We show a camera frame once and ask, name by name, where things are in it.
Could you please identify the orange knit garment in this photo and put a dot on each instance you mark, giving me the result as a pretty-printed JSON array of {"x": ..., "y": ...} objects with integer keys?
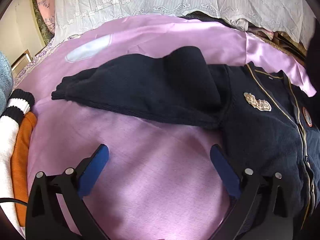
[{"x": 19, "y": 159}]

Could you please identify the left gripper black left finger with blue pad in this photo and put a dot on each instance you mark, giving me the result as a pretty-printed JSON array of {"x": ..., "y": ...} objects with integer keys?
[{"x": 45, "y": 219}]

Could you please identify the white lace bed cover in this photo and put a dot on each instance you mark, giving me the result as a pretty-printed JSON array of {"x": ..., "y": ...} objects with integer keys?
[{"x": 294, "y": 17}]

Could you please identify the navy knit cardigan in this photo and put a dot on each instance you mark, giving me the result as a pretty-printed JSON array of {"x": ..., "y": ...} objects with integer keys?
[{"x": 267, "y": 123}]

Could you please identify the pink satin bedsheet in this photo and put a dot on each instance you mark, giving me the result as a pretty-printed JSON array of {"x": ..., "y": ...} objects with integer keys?
[{"x": 159, "y": 182}]

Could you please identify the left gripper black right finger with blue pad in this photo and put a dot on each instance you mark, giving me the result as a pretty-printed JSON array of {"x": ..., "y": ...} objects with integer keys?
[{"x": 259, "y": 208}]

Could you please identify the white black striped garment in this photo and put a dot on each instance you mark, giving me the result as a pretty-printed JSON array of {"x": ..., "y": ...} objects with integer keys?
[{"x": 18, "y": 105}]

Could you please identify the light blue fuzzy blanket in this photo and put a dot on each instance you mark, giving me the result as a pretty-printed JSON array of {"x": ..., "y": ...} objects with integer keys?
[{"x": 6, "y": 81}]

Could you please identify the pink floral pillow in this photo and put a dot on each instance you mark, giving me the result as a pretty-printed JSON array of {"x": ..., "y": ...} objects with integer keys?
[{"x": 47, "y": 11}]

